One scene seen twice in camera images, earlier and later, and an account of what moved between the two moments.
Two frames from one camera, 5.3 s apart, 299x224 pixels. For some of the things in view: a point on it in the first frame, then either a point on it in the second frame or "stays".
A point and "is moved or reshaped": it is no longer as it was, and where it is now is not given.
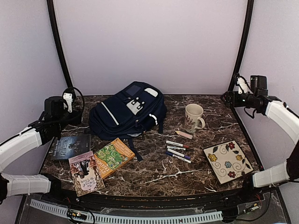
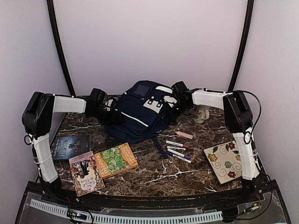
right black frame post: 245,39 stays
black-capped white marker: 180,148 stays
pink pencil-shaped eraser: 184,134 stays
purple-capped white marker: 178,153 stays
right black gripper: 236,103 -> 172,115
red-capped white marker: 176,143 stays
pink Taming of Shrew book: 86,175 stays
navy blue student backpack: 137,109 is moved or reshaped
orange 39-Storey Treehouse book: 112,157 is moved or reshaped
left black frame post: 51,11 stays
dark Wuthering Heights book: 65,147 stays
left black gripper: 77,118 -> 111,120
